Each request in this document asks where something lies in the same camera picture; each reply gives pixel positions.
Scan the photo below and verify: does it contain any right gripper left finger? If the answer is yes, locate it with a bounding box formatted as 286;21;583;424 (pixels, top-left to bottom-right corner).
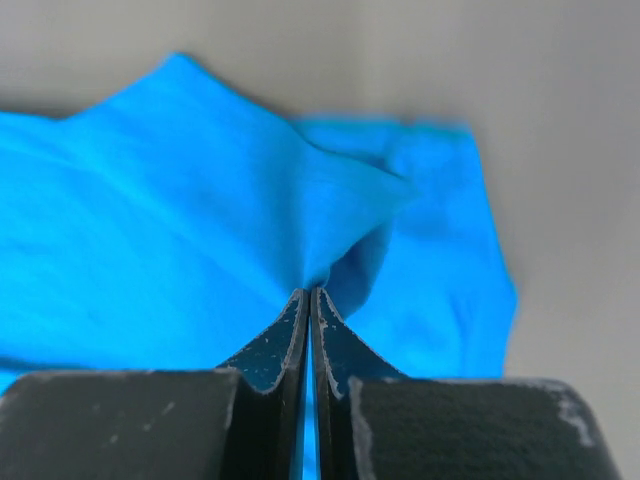
1;289;309;479

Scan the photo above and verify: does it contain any blue t shirt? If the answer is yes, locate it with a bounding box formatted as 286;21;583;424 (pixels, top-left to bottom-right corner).
0;49;521;480

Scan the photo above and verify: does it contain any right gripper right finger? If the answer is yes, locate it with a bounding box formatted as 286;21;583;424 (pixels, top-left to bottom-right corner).
309;288;620;479

